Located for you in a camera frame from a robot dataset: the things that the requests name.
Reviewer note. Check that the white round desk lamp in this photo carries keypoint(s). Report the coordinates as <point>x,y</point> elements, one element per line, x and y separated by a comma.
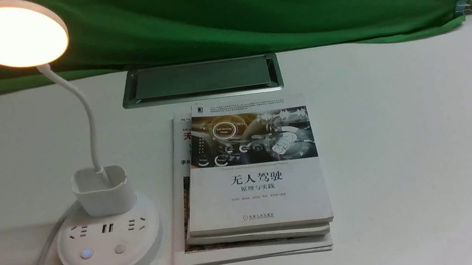
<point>111,223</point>

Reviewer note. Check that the bottom white magazine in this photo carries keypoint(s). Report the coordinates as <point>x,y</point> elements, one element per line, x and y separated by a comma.
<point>189,254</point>

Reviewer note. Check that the white self-driving textbook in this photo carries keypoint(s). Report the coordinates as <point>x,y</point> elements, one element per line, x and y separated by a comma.
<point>255,166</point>

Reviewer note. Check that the blue binder clip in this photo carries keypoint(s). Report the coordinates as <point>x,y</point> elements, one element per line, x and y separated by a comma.
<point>462,7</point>

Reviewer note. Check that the metal desk cable hatch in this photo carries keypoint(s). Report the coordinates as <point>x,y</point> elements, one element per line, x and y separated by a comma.
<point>204,80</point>

